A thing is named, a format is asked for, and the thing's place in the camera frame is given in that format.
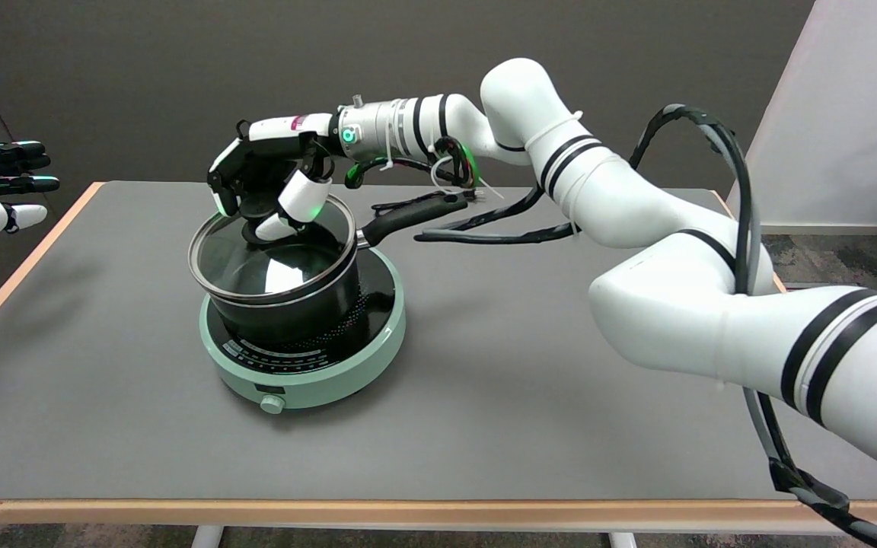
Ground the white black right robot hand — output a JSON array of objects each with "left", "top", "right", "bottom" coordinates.
[{"left": 206, "top": 112, "right": 340, "bottom": 243}]

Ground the glass pot lid black knob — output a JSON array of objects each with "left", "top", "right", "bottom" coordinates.
[{"left": 187, "top": 193, "right": 358, "bottom": 309}]

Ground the green round induction cooker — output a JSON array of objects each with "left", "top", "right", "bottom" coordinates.
[{"left": 199, "top": 247, "right": 407, "bottom": 416}]

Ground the white partition panel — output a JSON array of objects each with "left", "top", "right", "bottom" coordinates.
[{"left": 726, "top": 0, "right": 877, "bottom": 228}]

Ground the black cooker power cord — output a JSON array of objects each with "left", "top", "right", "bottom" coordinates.
[{"left": 371, "top": 188, "right": 486, "bottom": 215}]

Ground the coloured wrist wire bundle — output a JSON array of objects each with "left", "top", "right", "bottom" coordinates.
[{"left": 344, "top": 135, "right": 505, "bottom": 201}]

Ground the black soup pot long handle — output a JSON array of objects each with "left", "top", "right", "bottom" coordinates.
[{"left": 205, "top": 190, "right": 470, "bottom": 348}]

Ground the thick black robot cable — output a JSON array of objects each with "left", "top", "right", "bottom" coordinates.
[{"left": 413, "top": 104, "right": 877, "bottom": 548}]

